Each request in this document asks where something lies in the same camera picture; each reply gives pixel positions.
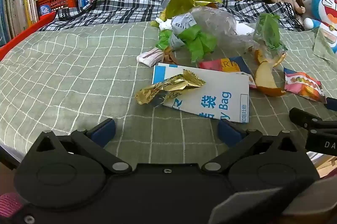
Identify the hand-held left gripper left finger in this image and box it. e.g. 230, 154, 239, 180
33, 118, 132, 174

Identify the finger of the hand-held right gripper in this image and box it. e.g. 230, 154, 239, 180
324, 97, 337, 110
289, 107, 337, 132

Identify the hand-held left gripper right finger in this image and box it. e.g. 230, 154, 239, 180
201, 118, 308, 174

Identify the large orange peel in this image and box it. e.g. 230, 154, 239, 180
254, 61, 287, 97

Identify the clear plastic bag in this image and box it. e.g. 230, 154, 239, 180
171, 6, 264, 53

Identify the row of beige books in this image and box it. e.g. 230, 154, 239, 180
0, 0, 40, 46

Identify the pink snack packet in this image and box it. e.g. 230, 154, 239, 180
284, 67, 327, 103

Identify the white paper bag blue print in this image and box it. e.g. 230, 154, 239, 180
152, 63, 250, 123

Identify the small orange peel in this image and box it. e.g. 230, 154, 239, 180
255, 49, 287, 67

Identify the green grid bedsheet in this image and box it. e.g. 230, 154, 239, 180
0, 21, 337, 164

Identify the red orange blue packet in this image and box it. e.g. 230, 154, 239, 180
198, 56, 257, 89

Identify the gold candy wrapper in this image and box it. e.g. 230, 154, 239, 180
135, 70, 206, 106

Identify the green leafy vegetable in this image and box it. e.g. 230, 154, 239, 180
254, 13, 287, 52

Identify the blue cat plush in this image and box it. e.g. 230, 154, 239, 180
304, 0, 337, 53

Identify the white printed receipt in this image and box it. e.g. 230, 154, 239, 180
172, 14, 197, 32

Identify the white crumpled tissue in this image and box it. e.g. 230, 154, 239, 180
155, 18, 173, 31

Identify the black white plaid blanket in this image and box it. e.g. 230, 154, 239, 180
39, 0, 306, 32

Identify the blue round toy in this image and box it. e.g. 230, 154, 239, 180
39, 4, 52, 16

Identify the gold green foil bag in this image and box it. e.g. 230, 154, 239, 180
158, 0, 223, 21

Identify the red plastic crate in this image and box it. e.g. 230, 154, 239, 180
35, 0, 79, 16

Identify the red plastic rail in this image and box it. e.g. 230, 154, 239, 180
0, 12, 57, 61

